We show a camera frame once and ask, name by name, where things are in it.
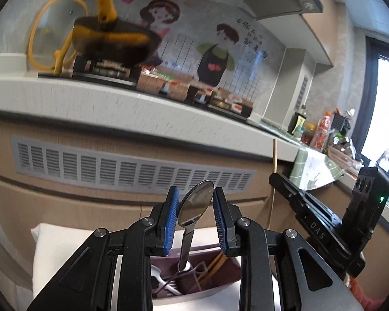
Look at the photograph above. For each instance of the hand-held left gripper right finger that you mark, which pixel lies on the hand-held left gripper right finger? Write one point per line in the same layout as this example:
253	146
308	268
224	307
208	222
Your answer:
221	223

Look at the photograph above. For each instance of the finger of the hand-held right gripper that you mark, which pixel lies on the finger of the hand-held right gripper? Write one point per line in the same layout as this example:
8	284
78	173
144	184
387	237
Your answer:
314	226
327	210

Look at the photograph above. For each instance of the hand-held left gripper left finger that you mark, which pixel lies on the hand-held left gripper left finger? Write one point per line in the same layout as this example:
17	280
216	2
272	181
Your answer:
167	220

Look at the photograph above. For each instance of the maroon utensil holder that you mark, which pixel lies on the maroon utensil holder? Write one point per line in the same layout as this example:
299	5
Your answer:
223	272

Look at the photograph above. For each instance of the green checkered cloth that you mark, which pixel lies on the green checkered cloth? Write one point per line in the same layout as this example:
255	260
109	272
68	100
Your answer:
314	168

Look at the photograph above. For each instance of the white plastic spoon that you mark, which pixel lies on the white plastic spoon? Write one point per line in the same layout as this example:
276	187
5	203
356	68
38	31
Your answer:
157	275

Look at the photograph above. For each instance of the grey vent grille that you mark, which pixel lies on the grey vent grille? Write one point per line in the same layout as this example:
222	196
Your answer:
116	168

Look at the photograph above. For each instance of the black knife block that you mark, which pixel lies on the black knife block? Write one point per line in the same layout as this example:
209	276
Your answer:
340	121

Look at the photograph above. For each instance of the dark sauce bottle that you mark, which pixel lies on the dark sauce bottle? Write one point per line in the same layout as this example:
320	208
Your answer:
300	120

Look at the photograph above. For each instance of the window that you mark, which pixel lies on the window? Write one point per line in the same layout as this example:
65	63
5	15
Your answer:
387	103

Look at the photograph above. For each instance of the range hood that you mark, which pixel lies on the range hood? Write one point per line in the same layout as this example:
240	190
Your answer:
278	1

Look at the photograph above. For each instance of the yellow-rimmed glass lid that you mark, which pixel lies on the yellow-rimmed glass lid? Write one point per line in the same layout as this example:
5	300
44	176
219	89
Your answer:
39	39

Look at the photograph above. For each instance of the cartoon wall poster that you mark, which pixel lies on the cartoon wall poster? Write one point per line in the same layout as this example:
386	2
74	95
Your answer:
214	39

